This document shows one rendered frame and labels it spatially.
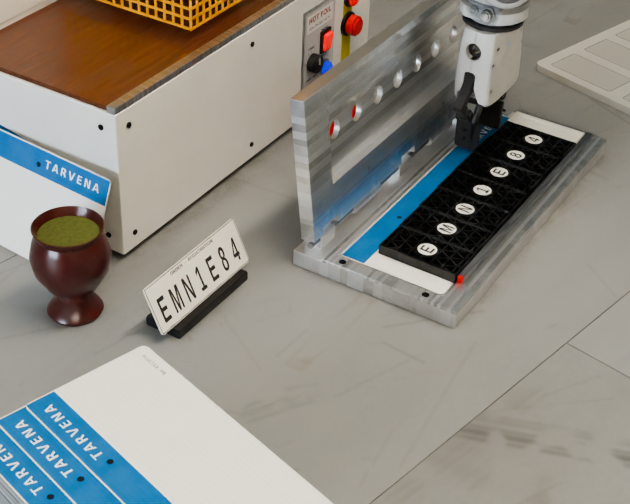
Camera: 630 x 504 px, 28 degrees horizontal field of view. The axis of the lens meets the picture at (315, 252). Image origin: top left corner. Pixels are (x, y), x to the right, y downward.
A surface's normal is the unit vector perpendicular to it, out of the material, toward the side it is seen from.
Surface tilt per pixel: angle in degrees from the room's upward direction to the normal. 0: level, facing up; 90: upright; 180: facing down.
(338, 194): 83
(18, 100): 90
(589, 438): 0
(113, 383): 0
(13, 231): 69
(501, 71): 90
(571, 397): 0
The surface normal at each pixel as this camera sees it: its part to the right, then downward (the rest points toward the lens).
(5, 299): 0.04, -0.81
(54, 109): -0.53, 0.48
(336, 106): 0.85, 0.23
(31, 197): -0.53, 0.14
